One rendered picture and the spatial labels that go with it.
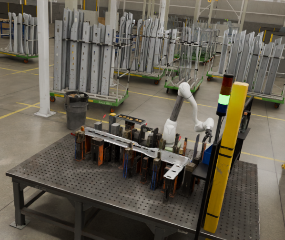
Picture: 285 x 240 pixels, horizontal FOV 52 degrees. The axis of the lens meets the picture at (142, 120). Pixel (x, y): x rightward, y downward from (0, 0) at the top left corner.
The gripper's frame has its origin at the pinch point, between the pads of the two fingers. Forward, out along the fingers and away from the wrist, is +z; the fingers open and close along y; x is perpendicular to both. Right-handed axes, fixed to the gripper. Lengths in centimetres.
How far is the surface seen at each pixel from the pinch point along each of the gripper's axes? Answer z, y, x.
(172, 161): 61, 23, -48
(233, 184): 47, 18, 33
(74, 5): -584, -403, -339
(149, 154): 56, 8, -69
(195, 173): 76, 46, -32
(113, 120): 6, -40, -114
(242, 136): 44, 87, -14
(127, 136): 31, -20, -94
